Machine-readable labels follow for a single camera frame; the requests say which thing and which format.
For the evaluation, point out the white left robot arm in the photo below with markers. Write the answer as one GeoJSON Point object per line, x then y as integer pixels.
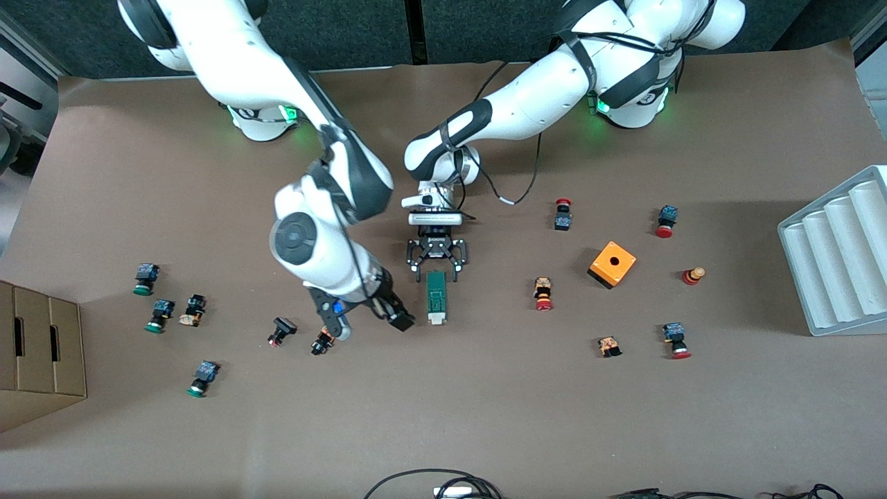
{"type": "Point", "coordinates": [554, 90]}

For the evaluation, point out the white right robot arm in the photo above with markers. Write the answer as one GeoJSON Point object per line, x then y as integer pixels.
{"type": "Point", "coordinates": [235, 55]}

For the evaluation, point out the red pushbutton with orange block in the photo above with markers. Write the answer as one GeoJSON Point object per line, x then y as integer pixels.
{"type": "Point", "coordinates": [543, 294]}

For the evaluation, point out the orange black contact block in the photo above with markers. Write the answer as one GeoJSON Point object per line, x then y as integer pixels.
{"type": "Point", "coordinates": [609, 346]}

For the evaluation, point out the black square button red base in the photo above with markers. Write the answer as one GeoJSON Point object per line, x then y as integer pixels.
{"type": "Point", "coordinates": [281, 330]}

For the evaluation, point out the red pushbutton with blue block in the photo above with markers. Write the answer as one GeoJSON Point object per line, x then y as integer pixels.
{"type": "Point", "coordinates": [666, 220]}
{"type": "Point", "coordinates": [675, 339]}

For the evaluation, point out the black connector device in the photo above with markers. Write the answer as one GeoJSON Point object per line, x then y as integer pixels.
{"type": "Point", "coordinates": [637, 494]}

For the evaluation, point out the black vertical post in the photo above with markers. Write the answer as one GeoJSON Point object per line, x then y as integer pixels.
{"type": "Point", "coordinates": [414, 28]}

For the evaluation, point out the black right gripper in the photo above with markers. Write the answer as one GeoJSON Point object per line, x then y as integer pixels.
{"type": "Point", "coordinates": [385, 302]}

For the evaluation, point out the orange button enclosure box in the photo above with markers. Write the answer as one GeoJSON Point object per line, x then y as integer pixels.
{"type": "Point", "coordinates": [612, 263]}

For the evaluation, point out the grey metal frame rail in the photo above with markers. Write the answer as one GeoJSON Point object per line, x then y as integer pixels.
{"type": "Point", "coordinates": [28, 48]}
{"type": "Point", "coordinates": [872, 62]}

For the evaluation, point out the white plug adapter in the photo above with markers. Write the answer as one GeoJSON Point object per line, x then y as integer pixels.
{"type": "Point", "coordinates": [454, 493]}

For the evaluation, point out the brown paper table cover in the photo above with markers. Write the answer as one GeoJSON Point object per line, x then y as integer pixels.
{"type": "Point", "coordinates": [443, 402]}

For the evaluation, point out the brown cardboard box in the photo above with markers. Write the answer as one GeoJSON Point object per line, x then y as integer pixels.
{"type": "Point", "coordinates": [41, 346]}

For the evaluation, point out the black pushbutton with orange block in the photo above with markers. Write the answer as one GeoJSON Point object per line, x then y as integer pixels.
{"type": "Point", "coordinates": [321, 344]}

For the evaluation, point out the white ridged plastic tray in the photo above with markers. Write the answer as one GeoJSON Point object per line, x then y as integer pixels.
{"type": "Point", "coordinates": [838, 263]}

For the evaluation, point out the red pushbutton with black block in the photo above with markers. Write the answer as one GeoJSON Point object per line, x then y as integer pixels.
{"type": "Point", "coordinates": [563, 216]}

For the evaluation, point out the red yellow mushroom button head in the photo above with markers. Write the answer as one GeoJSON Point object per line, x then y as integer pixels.
{"type": "Point", "coordinates": [693, 276]}

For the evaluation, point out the beige black switch block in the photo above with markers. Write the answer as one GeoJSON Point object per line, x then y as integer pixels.
{"type": "Point", "coordinates": [192, 310]}

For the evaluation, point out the green pushbutton with blue block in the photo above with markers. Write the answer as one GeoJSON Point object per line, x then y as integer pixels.
{"type": "Point", "coordinates": [203, 378]}
{"type": "Point", "coordinates": [145, 277]}
{"type": "Point", "coordinates": [160, 314]}

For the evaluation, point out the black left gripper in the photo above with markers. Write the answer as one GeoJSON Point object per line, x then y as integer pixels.
{"type": "Point", "coordinates": [436, 246]}

